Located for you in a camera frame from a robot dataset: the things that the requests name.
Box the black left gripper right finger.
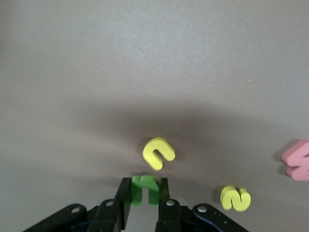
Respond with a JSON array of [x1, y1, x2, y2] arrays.
[[155, 177, 249, 232]]

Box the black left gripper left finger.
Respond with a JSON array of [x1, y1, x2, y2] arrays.
[[24, 177, 132, 232]]

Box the green foam letter U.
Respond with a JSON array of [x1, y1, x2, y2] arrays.
[[130, 175, 160, 207]]

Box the yellow foam number 2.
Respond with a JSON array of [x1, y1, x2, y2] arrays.
[[219, 185, 252, 213]]

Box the yellow foam letter U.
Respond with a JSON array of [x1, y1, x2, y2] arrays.
[[142, 137, 176, 172]]

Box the pink foam letter W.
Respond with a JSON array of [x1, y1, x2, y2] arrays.
[[281, 139, 309, 181]]

